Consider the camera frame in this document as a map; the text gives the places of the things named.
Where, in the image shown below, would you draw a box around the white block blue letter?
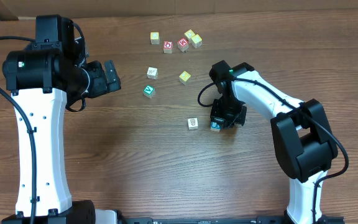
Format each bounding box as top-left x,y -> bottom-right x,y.
210,122 -> 221,132

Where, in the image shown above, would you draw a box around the white block yellow sides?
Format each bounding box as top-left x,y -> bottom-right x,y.
188,118 -> 198,129

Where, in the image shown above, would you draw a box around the white picture block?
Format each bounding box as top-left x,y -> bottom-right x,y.
147,67 -> 158,80

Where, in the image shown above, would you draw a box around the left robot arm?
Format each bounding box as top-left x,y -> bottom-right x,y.
2,15 -> 121,224

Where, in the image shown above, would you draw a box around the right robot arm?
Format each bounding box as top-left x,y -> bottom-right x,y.
209,60 -> 349,223

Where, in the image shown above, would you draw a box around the red block letter O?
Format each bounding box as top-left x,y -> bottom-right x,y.
163,41 -> 173,54

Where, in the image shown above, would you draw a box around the red block letter E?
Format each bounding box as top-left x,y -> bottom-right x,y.
177,38 -> 189,52

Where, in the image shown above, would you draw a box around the yellow block back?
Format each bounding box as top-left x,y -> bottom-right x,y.
184,29 -> 195,43

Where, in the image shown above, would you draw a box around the cardboard box wall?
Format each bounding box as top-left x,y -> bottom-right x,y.
0,0 -> 358,21

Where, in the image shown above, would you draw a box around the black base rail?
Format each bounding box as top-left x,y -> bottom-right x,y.
116,216 -> 345,224

